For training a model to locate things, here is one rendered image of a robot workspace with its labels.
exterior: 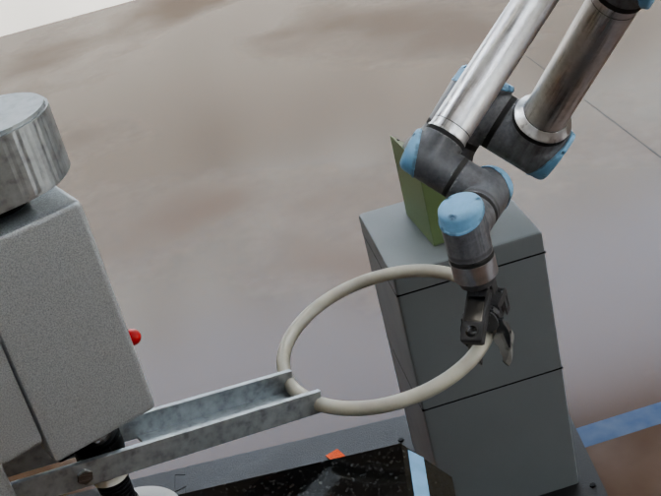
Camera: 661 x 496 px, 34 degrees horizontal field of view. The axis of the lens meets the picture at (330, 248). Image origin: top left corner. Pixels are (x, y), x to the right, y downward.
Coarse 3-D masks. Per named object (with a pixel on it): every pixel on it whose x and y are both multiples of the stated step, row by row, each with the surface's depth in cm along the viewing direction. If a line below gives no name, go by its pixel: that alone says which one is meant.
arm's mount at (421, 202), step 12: (396, 144) 284; (396, 156) 288; (408, 180) 284; (408, 192) 288; (420, 192) 276; (432, 192) 274; (408, 204) 293; (420, 204) 280; (432, 204) 275; (408, 216) 298; (420, 216) 284; (432, 216) 277; (420, 228) 289; (432, 228) 278; (432, 240) 280
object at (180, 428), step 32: (256, 384) 223; (160, 416) 212; (192, 416) 216; (224, 416) 217; (256, 416) 211; (288, 416) 216; (32, 448) 198; (128, 448) 197; (160, 448) 201; (192, 448) 205; (32, 480) 188; (64, 480) 191; (96, 480) 195
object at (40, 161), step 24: (0, 96) 179; (24, 96) 176; (0, 120) 168; (24, 120) 165; (48, 120) 170; (0, 144) 163; (24, 144) 165; (48, 144) 170; (0, 168) 164; (24, 168) 166; (48, 168) 170; (0, 192) 165; (24, 192) 167; (0, 216) 173
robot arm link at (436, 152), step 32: (512, 0) 223; (544, 0) 221; (512, 32) 220; (480, 64) 220; (512, 64) 221; (448, 96) 221; (480, 96) 219; (448, 128) 218; (416, 160) 217; (448, 160) 217
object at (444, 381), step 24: (336, 288) 251; (360, 288) 252; (312, 312) 247; (288, 336) 241; (288, 360) 234; (288, 384) 226; (432, 384) 212; (336, 408) 215; (360, 408) 213; (384, 408) 212
